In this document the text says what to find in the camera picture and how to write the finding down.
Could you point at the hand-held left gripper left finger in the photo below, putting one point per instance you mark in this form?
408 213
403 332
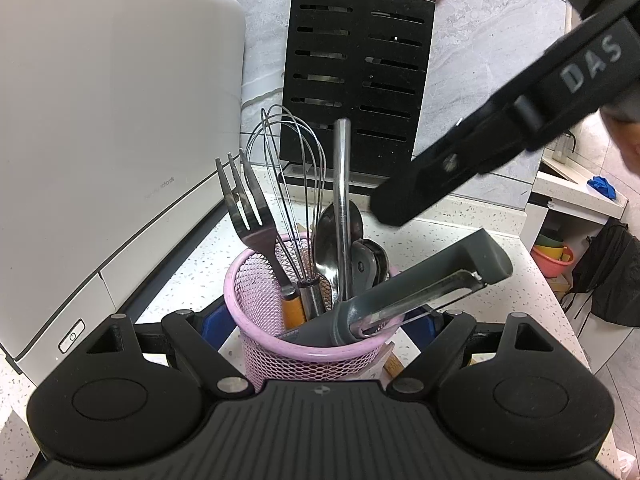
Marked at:
215 327

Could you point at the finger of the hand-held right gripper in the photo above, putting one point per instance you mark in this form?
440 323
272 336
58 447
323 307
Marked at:
440 175

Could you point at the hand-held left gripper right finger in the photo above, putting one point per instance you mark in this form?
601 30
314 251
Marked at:
425 335

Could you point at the wooden spatula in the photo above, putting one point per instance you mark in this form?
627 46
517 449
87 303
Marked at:
395 366

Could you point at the grey peeler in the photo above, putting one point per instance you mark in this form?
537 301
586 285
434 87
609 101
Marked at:
465 260

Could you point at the pink mesh cup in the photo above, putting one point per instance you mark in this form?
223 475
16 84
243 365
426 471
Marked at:
300 366

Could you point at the metal straw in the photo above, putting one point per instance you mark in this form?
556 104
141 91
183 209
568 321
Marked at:
343 185

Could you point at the metal whisk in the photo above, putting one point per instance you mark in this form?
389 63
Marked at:
311 300

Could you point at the large metal spoon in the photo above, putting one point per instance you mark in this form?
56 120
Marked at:
325 245

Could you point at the person's right hand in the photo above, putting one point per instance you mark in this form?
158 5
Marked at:
626 142

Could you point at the metal faucet fixture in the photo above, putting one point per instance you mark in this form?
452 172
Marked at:
565 146

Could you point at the black knife block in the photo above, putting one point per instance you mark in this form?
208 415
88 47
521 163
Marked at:
357 90

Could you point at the blue cloth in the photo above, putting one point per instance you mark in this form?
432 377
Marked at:
602 187

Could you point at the white sink cabinet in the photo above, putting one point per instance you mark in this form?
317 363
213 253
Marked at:
565 195

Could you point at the stacked coloured plastic basins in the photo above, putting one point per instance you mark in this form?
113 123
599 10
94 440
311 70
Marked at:
552 257

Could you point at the black bag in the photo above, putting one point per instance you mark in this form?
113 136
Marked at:
607 275

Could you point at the white kitchen appliance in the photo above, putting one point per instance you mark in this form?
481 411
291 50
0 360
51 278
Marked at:
100 135

